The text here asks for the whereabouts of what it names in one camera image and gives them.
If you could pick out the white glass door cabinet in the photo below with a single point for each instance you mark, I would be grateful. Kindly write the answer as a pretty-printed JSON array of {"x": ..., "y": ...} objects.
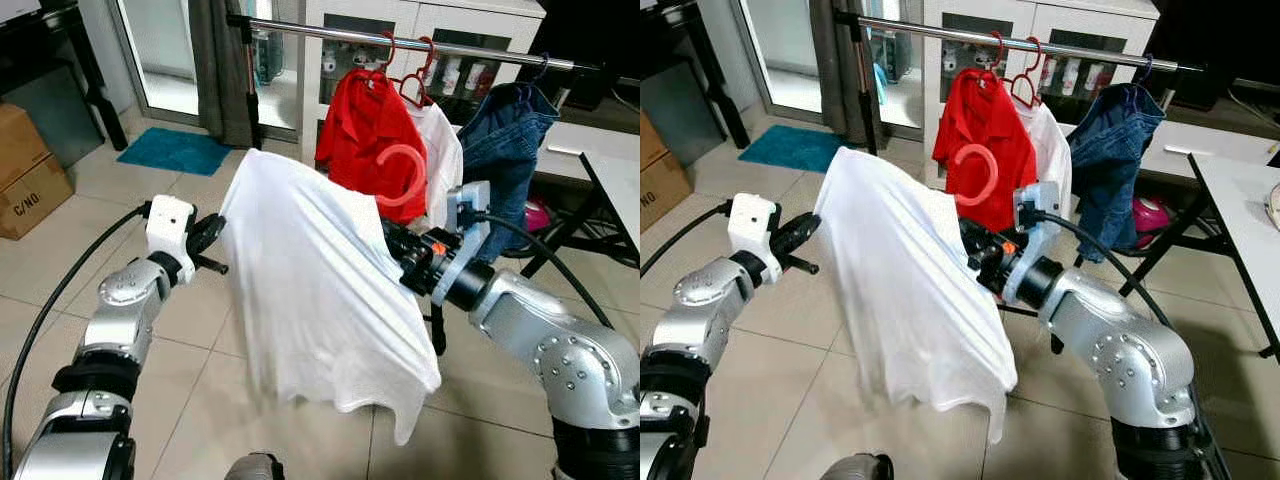
[
  {"x": 1090, "y": 8},
  {"x": 470, "y": 10}
]

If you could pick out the red shirt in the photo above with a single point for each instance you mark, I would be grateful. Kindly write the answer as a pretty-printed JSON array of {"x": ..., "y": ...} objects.
[
  {"x": 360, "y": 130},
  {"x": 985, "y": 110}
]

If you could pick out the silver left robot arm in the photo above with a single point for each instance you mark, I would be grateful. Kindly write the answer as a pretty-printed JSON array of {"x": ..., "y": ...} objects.
[
  {"x": 125, "y": 300},
  {"x": 705, "y": 300}
]

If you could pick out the grey metal box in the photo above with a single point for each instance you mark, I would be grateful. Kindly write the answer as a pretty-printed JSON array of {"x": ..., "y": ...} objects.
[
  {"x": 680, "y": 110},
  {"x": 50, "y": 110}
]

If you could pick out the chrome clothes rack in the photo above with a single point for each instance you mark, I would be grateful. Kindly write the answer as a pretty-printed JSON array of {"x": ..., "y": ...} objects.
[
  {"x": 300, "y": 29},
  {"x": 920, "y": 29}
]

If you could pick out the small cardboard box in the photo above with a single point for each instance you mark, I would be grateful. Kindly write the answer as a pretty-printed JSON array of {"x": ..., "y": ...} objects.
[{"x": 35, "y": 200}]

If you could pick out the red plastic hanger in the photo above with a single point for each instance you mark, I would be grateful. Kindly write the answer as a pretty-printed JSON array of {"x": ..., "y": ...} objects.
[
  {"x": 390, "y": 45},
  {"x": 993, "y": 157},
  {"x": 1036, "y": 50},
  {"x": 430, "y": 50},
  {"x": 418, "y": 158},
  {"x": 1000, "y": 45}
]

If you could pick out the white t-shirt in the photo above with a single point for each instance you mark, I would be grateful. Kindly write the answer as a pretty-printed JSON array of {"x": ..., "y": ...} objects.
[
  {"x": 320, "y": 300},
  {"x": 910, "y": 300}
]

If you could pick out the white side table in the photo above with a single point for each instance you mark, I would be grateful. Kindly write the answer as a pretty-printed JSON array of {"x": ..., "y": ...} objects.
[
  {"x": 1180, "y": 140},
  {"x": 600, "y": 135}
]

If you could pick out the grey curtain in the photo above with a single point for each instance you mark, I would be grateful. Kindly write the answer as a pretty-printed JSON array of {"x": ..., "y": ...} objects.
[
  {"x": 835, "y": 70},
  {"x": 215, "y": 70}
]

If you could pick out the plain white shirt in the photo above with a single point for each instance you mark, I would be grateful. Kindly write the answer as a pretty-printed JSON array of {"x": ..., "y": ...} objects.
[
  {"x": 1055, "y": 150},
  {"x": 445, "y": 150}
]

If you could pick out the dark blue hanger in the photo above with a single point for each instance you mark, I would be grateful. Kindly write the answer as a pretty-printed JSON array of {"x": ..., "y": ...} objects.
[
  {"x": 1148, "y": 60},
  {"x": 545, "y": 60}
]

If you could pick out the glass sliding door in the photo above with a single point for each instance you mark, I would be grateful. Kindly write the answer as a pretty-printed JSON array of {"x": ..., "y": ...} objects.
[
  {"x": 160, "y": 50},
  {"x": 780, "y": 50}
]

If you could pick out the magenta bag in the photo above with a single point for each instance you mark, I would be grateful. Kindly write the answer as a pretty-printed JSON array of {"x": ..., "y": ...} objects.
[
  {"x": 540, "y": 215},
  {"x": 1150, "y": 222}
]

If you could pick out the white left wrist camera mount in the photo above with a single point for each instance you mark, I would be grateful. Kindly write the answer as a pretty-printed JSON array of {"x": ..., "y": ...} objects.
[
  {"x": 170, "y": 220},
  {"x": 755, "y": 218}
]

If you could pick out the blue floor mat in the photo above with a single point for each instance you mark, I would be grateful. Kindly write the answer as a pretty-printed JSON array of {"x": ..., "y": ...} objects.
[
  {"x": 790, "y": 150},
  {"x": 170, "y": 152}
]

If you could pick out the white table black frame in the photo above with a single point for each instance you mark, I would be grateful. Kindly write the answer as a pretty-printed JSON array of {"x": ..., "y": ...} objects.
[
  {"x": 625, "y": 200},
  {"x": 1250, "y": 200}
]

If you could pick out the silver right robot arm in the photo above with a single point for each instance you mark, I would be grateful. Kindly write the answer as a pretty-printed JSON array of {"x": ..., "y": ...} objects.
[
  {"x": 560, "y": 350},
  {"x": 1130, "y": 350}
]

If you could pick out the blue jeans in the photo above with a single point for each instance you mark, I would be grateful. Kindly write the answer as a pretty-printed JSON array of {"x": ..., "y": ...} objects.
[
  {"x": 505, "y": 160},
  {"x": 1110, "y": 170}
]

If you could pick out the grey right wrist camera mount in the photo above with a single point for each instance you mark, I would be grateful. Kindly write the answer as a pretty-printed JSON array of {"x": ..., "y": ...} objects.
[
  {"x": 1040, "y": 205},
  {"x": 468, "y": 205}
]

